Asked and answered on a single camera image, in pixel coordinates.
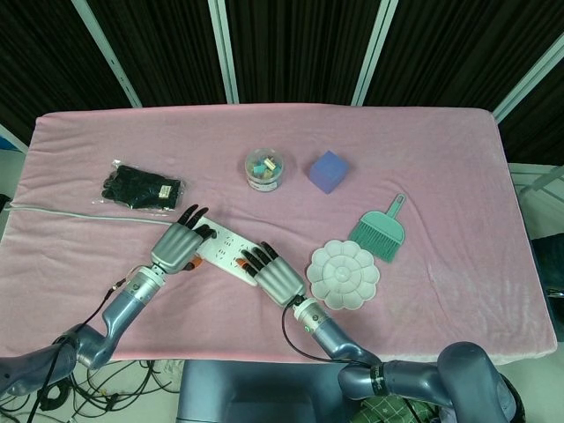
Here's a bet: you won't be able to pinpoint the white slanted frame post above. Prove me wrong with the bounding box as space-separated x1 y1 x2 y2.
71 0 143 109

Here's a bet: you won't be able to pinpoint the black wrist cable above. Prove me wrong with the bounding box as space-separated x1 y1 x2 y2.
26 273 136 423
280 295 381 367

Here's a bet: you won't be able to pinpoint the black gloves in plastic bag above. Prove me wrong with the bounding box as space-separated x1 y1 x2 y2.
91 158 188 218

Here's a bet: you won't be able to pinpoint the clear jar of coloured clips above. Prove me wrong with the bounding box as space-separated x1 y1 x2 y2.
244 148 286 193

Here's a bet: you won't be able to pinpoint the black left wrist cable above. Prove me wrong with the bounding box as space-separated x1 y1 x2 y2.
26 273 136 423

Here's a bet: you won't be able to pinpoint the teal mini hand brush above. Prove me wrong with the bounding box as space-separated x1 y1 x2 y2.
347 193 408 266

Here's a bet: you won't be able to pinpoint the grey metal rack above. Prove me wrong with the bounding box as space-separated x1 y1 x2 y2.
507 161 564 200

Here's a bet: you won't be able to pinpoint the black floor cable bundle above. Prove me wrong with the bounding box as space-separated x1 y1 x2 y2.
0 359 182 423

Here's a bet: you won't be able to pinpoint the white flower-shaped paint palette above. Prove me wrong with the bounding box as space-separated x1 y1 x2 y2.
306 238 382 311

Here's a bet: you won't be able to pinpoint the grey power strip cable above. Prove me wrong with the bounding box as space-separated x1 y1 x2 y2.
7 204 178 226

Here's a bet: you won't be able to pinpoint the white multi-outlet power strip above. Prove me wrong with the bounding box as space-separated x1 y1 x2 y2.
192 214 266 288

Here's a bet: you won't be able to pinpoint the blue cube block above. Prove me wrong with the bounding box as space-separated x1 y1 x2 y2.
307 150 353 197

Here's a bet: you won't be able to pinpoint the black and grey left robot hand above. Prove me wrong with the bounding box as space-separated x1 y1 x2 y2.
149 204 218 274

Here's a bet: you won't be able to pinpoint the pink fleece table cloth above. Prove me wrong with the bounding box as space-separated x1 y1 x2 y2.
0 103 556 367

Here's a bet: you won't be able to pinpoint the black and grey right robot hand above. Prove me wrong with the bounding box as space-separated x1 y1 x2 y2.
236 241 308 308

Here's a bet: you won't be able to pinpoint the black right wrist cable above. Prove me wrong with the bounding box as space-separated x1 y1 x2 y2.
280 295 381 367

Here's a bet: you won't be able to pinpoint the white double frame post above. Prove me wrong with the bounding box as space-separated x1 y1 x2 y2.
207 0 241 106

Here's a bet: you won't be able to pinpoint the green checkered fabric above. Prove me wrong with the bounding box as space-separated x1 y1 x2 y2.
355 393 442 423

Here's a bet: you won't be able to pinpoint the dark grey robot torso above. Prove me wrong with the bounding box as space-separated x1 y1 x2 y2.
175 360 354 423

